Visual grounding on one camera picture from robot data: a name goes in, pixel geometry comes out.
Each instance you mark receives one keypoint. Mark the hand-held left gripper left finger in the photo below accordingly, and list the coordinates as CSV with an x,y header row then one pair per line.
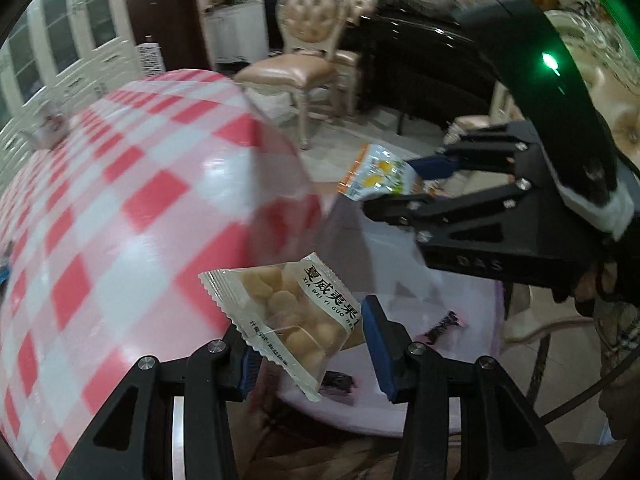
x,y
248,370

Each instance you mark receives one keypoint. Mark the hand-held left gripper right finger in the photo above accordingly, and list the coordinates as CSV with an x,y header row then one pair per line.
x,y
380,355

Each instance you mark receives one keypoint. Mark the white box with lilac rim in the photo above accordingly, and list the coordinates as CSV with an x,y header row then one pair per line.
x,y
450,300

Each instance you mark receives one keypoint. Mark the brown plaid cloth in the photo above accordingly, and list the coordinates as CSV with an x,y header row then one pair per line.
x,y
620,330

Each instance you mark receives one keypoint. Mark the white glass-door cabinets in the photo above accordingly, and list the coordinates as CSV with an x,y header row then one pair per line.
x,y
75,50

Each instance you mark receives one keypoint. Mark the black piano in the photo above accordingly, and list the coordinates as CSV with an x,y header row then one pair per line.
x,y
425,70

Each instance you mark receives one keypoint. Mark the small white container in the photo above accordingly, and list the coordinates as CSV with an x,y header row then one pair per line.
x,y
47,127

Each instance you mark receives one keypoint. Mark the person's right hand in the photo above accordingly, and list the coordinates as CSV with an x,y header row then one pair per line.
x,y
592,287

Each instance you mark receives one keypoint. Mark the dark candy packet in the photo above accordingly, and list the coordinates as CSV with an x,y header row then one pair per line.
x,y
442,327
340,382

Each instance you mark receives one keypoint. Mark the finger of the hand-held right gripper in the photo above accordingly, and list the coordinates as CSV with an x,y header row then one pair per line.
x,y
430,166
395,207

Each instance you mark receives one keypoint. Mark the small white lattice screen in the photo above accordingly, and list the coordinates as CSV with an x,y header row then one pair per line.
x,y
150,60

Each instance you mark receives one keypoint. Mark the clear nut snack packet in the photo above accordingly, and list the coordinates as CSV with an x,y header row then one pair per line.
x,y
285,310

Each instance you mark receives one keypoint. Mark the orange fruit snack packet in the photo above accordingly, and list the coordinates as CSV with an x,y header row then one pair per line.
x,y
375,175

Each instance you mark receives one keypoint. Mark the beige tufted dining chair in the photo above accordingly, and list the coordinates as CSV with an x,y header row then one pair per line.
x,y
280,70

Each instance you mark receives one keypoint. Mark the low white cabinet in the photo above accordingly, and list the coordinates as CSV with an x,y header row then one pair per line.
x,y
235,35

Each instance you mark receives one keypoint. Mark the red checkered tablecloth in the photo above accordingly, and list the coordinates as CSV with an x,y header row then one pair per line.
x,y
125,210

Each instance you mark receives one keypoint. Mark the dark brown door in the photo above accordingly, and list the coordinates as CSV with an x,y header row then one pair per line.
x,y
160,10

